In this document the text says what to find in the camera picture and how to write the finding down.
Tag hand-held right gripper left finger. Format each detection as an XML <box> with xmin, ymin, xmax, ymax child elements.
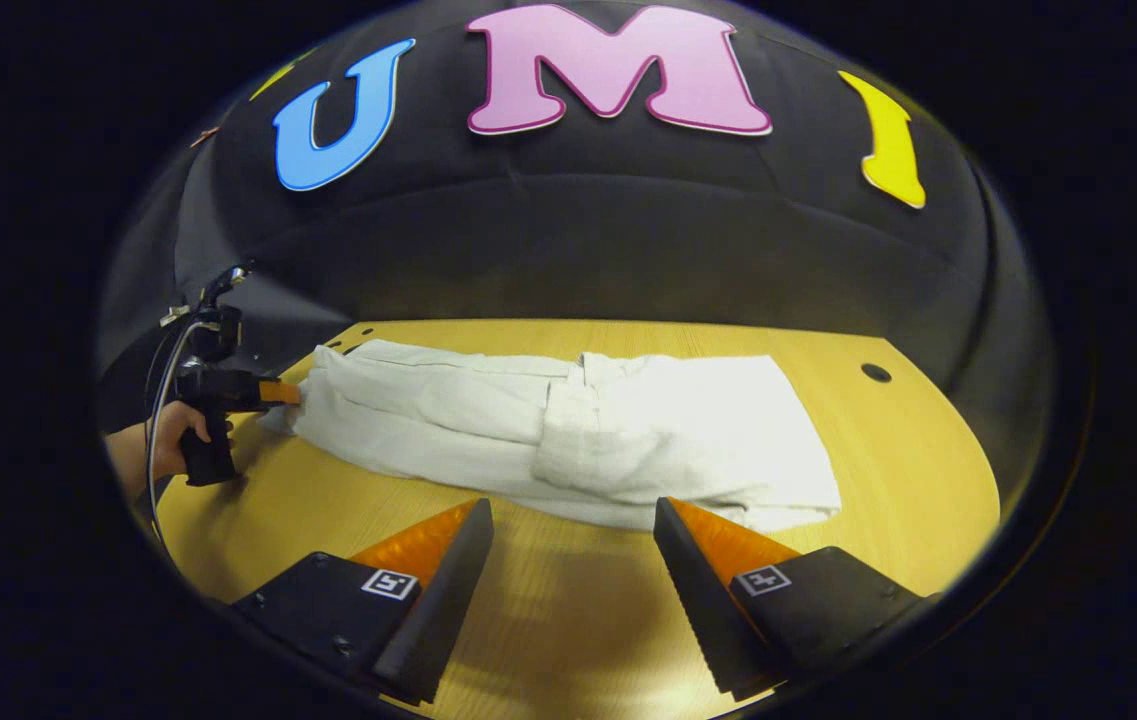
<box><xmin>231</xmin><ymin>498</ymin><xmax>495</xmax><ymax>706</ymax></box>

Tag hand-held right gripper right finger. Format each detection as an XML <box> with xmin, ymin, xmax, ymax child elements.
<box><xmin>654</xmin><ymin>497</ymin><xmax>934</xmax><ymax>701</ymax></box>

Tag white jeans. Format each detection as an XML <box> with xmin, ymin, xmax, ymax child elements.
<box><xmin>258</xmin><ymin>338</ymin><xmax>842</xmax><ymax>533</ymax></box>

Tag black backdrop cloth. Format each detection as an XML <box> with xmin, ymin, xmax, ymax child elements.
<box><xmin>96</xmin><ymin>0</ymin><xmax>1059</xmax><ymax>481</ymax></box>

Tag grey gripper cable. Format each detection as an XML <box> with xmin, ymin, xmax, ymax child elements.
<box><xmin>142</xmin><ymin>318</ymin><xmax>201</xmax><ymax>546</ymax></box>

